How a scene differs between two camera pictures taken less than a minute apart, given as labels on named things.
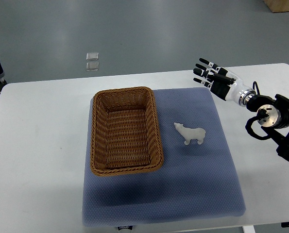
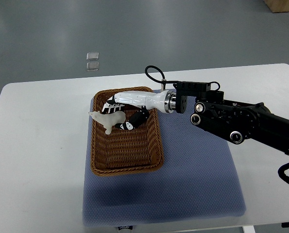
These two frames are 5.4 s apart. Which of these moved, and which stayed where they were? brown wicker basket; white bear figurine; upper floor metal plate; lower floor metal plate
Moved: white bear figurine
Stayed: lower floor metal plate; brown wicker basket; upper floor metal plate
